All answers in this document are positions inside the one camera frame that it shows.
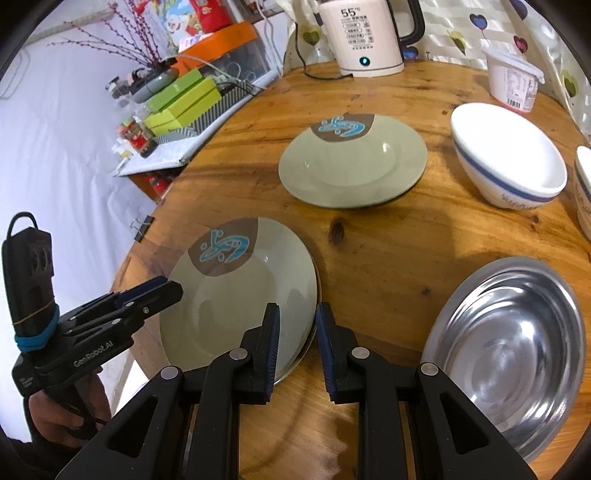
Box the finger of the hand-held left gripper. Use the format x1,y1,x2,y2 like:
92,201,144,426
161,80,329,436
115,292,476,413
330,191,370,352
62,276,168,326
67,282,184,342

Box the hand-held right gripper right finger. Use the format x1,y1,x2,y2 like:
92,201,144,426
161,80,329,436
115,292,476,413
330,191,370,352
316,302,539,480

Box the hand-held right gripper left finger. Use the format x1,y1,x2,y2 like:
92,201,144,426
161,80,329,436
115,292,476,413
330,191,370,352
55,302,281,480

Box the green plate with blue print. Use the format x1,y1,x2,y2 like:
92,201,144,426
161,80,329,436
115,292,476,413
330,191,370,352
159,216,320,377
278,112,428,209
272,256,322,387

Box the stainless steel bowl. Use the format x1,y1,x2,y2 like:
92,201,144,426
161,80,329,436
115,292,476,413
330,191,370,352
421,257,587,464

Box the white bowl with blue stripe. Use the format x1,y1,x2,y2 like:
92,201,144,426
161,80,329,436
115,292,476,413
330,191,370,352
574,145,591,241
450,102,568,209

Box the person's left forearm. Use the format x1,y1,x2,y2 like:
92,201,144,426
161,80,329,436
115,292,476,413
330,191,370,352
0,429,88,480

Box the person's left hand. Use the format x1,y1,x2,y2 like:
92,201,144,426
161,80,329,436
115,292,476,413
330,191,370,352
28,367,112,439

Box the black binder clip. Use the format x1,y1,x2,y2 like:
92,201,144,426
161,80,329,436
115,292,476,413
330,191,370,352
130,215,155,241

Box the orange red container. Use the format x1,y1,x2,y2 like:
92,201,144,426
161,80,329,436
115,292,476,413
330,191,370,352
129,170,182,204

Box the white tray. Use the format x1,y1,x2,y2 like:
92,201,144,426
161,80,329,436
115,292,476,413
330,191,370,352
115,127,218,178

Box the red jar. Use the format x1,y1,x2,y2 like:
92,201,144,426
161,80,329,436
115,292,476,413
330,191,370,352
117,117,155,158

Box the black white striped box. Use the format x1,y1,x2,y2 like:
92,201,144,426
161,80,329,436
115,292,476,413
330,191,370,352
154,80,259,145

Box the green boxes stack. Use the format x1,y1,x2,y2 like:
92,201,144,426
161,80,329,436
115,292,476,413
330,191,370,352
144,88,223,136

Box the grey dish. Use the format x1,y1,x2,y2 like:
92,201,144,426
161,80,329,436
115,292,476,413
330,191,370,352
131,69,178,103

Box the green box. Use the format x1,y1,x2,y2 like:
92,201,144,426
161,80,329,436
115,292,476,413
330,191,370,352
157,69,218,112

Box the pink flower branches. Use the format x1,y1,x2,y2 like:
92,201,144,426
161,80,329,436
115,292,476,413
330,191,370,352
46,0,185,70

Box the orange lidded clear box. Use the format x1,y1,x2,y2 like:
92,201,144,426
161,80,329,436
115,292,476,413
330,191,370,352
178,21,273,90

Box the colourful printed box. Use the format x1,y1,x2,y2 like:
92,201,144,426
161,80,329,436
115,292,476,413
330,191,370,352
150,0,199,54

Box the red box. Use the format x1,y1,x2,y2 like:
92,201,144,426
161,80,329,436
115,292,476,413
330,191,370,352
189,0,232,33

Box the cream electric kettle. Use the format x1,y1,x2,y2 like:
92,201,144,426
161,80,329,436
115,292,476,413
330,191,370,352
318,0,426,78

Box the white plastic tub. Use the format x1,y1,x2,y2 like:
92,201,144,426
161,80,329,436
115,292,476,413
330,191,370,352
482,46,546,114

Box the black kettle cable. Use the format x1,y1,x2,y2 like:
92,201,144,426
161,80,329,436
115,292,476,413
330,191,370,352
294,44,356,82

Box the white cable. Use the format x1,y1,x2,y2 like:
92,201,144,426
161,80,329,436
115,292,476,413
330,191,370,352
256,0,284,79

